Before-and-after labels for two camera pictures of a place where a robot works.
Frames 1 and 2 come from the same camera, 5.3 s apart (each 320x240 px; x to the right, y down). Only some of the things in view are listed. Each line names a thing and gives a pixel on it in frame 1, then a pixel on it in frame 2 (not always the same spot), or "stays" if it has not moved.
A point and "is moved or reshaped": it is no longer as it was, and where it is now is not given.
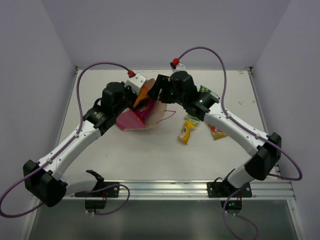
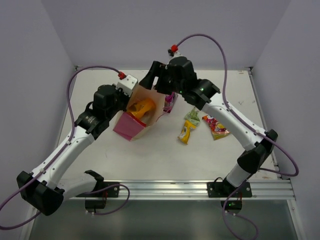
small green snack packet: (194, 120) stays
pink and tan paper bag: (128, 120) is moved or reshaped
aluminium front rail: (270, 190) stays
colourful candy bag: (216, 133) stays
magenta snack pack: (144, 107) -> (168, 103)
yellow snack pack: (184, 135) stays
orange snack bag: (142, 94) -> (139, 108)
